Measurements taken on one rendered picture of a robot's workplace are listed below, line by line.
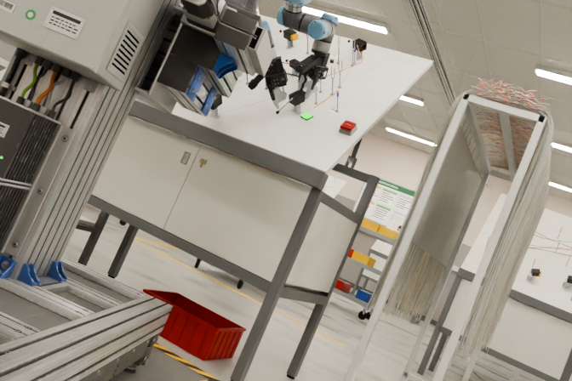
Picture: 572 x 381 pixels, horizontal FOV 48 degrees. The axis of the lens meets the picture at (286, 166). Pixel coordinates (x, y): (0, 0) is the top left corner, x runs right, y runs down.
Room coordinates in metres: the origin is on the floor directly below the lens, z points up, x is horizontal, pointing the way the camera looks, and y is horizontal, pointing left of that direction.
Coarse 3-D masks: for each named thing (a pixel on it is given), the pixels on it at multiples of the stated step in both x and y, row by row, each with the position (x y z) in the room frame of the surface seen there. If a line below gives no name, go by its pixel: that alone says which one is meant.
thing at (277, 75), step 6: (276, 60) 2.54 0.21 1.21; (270, 66) 2.56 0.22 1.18; (276, 66) 2.55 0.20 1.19; (282, 66) 2.55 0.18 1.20; (270, 72) 2.57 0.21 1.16; (276, 72) 2.57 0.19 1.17; (282, 72) 2.56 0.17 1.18; (270, 78) 2.56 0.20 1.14; (276, 78) 2.56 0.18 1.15; (282, 78) 2.57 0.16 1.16; (270, 84) 2.57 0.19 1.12; (276, 84) 2.58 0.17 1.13; (282, 84) 2.57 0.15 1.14
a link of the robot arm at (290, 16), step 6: (288, 6) 2.48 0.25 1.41; (294, 6) 2.47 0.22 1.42; (300, 6) 2.48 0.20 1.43; (282, 12) 2.52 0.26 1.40; (288, 12) 2.49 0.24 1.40; (294, 12) 2.49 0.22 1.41; (300, 12) 2.50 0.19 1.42; (282, 18) 2.52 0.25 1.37; (288, 18) 2.51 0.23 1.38; (294, 18) 2.51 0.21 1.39; (300, 18) 2.50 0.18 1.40; (282, 24) 2.55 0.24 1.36; (288, 24) 2.53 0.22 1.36; (294, 24) 2.52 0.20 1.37
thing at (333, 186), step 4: (328, 180) 10.14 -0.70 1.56; (332, 180) 10.14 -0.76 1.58; (336, 180) 10.13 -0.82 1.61; (340, 180) 10.13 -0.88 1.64; (304, 184) 10.11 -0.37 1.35; (328, 184) 10.08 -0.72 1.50; (332, 184) 10.08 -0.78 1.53; (336, 184) 10.08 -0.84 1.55; (340, 184) 10.07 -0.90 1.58; (344, 184) 10.07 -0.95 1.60; (324, 188) 10.02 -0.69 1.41; (328, 188) 10.01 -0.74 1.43; (332, 188) 10.01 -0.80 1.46; (336, 188) 10.00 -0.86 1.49; (340, 188) 10.00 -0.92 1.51; (328, 192) 9.94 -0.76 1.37; (332, 192) 9.94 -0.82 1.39; (336, 192) 9.93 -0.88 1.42; (332, 196) 9.87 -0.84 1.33
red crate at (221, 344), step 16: (176, 304) 3.01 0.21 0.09; (192, 304) 2.98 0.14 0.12; (176, 320) 2.69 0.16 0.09; (192, 320) 2.67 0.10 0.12; (208, 320) 2.94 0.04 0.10; (224, 320) 2.91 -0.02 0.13; (160, 336) 2.71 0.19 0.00; (176, 336) 2.68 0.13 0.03; (192, 336) 2.65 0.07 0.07; (208, 336) 2.63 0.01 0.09; (224, 336) 2.70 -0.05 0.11; (240, 336) 2.86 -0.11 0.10; (192, 352) 2.64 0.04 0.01; (208, 352) 2.63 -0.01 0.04; (224, 352) 2.77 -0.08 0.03
